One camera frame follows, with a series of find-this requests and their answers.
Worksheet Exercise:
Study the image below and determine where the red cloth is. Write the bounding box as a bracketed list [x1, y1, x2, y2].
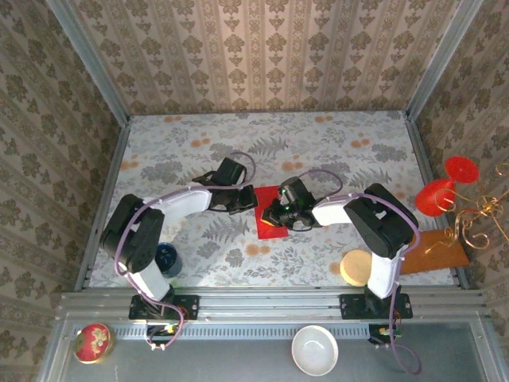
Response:
[253, 185, 290, 240]

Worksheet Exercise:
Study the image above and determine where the floral patterned table cover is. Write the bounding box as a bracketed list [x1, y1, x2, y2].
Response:
[87, 111, 457, 288]

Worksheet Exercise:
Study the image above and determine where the dark blue cup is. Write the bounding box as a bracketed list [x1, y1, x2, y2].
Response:
[154, 242, 184, 279]

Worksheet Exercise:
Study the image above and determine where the white bowl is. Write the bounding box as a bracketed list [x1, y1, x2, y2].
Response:
[291, 325, 340, 377]

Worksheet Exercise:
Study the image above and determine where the red goblet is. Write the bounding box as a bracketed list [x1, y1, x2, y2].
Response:
[414, 156, 481, 218]

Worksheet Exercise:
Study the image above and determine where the small black controller board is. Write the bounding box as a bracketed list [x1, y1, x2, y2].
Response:
[145, 322, 179, 352]
[367, 322, 403, 348]

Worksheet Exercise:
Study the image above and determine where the orange-brown wooden board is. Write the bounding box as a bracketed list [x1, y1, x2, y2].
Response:
[399, 228, 471, 275]

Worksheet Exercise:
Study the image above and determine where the round red floral tin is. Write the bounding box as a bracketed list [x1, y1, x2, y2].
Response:
[73, 322, 116, 365]

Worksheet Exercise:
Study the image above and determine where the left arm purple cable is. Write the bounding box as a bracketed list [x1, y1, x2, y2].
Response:
[114, 150, 258, 353]

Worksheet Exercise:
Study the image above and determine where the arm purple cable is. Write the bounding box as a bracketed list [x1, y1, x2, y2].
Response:
[300, 169, 423, 376]
[114, 150, 258, 353]

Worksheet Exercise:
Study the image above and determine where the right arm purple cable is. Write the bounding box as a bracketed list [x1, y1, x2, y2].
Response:
[300, 169, 423, 376]

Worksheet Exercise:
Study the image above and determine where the aluminium front rail beam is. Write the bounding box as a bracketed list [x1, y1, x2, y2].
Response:
[59, 285, 488, 322]

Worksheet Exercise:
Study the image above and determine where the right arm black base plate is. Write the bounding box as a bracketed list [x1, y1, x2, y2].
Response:
[340, 293, 414, 320]

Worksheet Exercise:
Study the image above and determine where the grey slotted cable duct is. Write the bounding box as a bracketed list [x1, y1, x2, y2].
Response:
[65, 321, 398, 342]

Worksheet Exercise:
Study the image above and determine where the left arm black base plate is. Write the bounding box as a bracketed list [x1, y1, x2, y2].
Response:
[128, 294, 200, 322]

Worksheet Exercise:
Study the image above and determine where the aluminium side rail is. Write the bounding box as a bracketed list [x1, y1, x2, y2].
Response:
[403, 113, 470, 290]
[74, 119, 131, 291]

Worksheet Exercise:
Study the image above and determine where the aluminium frame post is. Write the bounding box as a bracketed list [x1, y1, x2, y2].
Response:
[45, 0, 131, 125]
[404, 0, 485, 120]

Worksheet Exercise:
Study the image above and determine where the gold wire candelabra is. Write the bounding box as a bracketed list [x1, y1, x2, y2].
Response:
[427, 162, 509, 255]

